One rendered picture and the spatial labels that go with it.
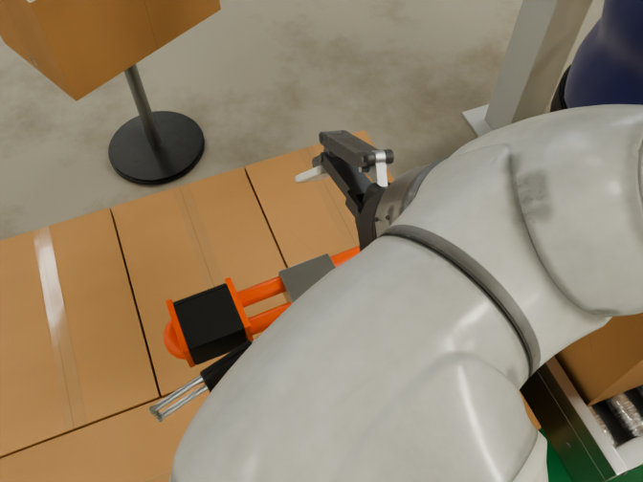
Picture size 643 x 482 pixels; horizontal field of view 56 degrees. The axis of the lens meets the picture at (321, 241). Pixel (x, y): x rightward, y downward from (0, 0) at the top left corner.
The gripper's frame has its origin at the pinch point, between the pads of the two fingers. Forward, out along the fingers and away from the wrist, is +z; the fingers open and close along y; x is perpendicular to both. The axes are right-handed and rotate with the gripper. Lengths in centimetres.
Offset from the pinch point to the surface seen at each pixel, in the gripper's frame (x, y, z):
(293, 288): 0.4, 5.5, 12.6
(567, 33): 146, -57, 103
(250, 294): -4.6, 5.4, 14.9
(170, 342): -15.0, 9.4, 15.2
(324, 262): 5.2, 3.0, 12.9
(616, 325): 72, 26, 32
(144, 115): 8, -56, 183
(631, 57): 32.7, -14.0, -12.6
